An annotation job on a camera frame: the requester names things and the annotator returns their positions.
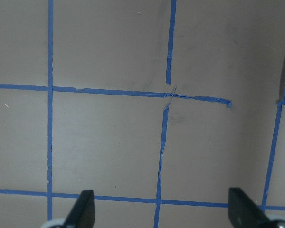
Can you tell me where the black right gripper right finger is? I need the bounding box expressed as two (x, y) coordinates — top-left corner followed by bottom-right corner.
(228, 187), (285, 228)

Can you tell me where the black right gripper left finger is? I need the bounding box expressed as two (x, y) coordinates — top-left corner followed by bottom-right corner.
(42, 190), (96, 228)

